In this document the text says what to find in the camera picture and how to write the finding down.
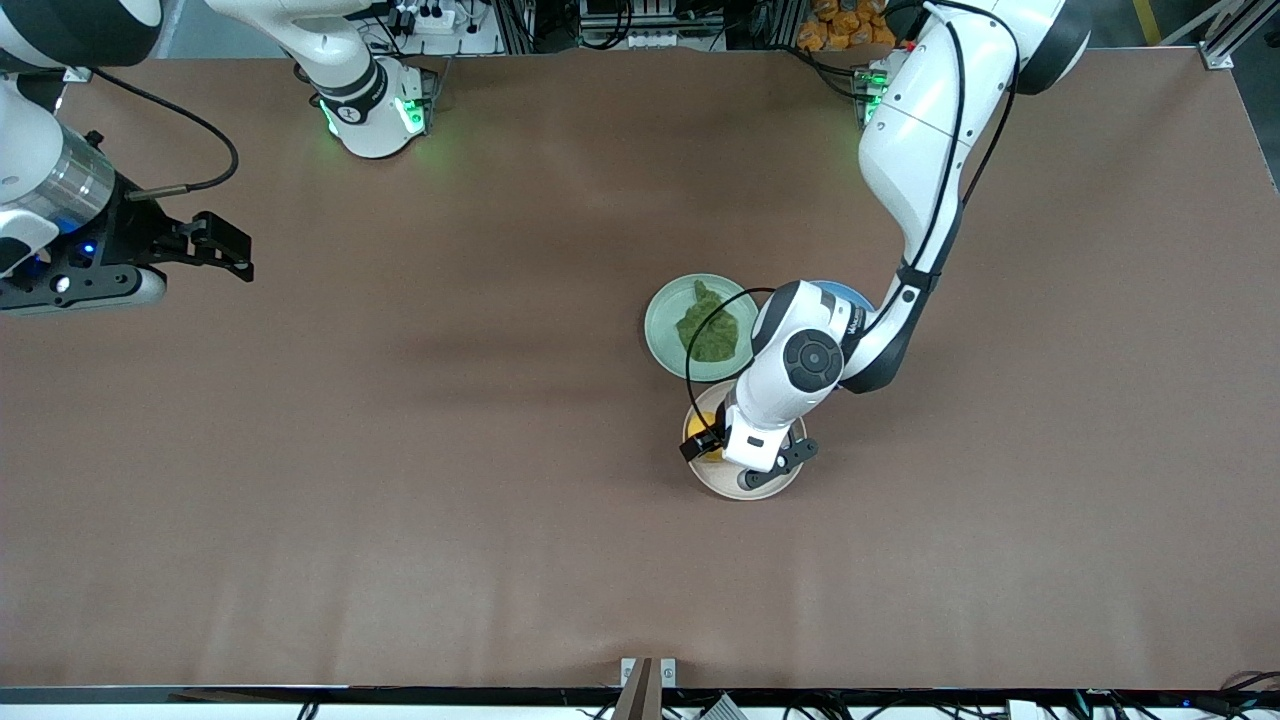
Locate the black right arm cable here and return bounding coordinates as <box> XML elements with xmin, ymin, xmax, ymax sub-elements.
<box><xmin>90</xmin><ymin>68</ymin><xmax>241</xmax><ymax>200</ymax></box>

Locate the white power strip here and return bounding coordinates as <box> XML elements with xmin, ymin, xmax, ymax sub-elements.
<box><xmin>385</xmin><ymin>0</ymin><xmax>458</xmax><ymax>36</ymax></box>

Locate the green lettuce leaf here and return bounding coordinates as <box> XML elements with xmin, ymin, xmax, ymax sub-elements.
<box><xmin>675</xmin><ymin>280</ymin><xmax>755</xmax><ymax>364</ymax></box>

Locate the blue plate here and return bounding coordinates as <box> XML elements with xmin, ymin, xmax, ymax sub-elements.
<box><xmin>800</xmin><ymin>280</ymin><xmax>881</xmax><ymax>326</ymax></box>

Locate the yellow lemon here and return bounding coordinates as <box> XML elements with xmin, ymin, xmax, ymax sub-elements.
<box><xmin>688</xmin><ymin>411</ymin><xmax>725</xmax><ymax>464</ymax></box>

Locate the beige plate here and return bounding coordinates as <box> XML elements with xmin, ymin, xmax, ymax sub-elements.
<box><xmin>682</xmin><ymin>380</ymin><xmax>808</xmax><ymax>501</ymax></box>

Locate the electronics box with cables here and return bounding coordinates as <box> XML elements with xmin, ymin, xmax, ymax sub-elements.
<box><xmin>578</xmin><ymin>0</ymin><xmax>729</xmax><ymax>51</ymax></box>

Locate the light green plate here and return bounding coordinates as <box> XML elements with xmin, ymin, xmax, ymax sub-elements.
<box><xmin>644</xmin><ymin>273</ymin><xmax>763</xmax><ymax>383</ymax></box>

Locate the bag of orange snacks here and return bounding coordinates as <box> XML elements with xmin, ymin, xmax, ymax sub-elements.
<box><xmin>797</xmin><ymin>0</ymin><xmax>906</xmax><ymax>53</ymax></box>

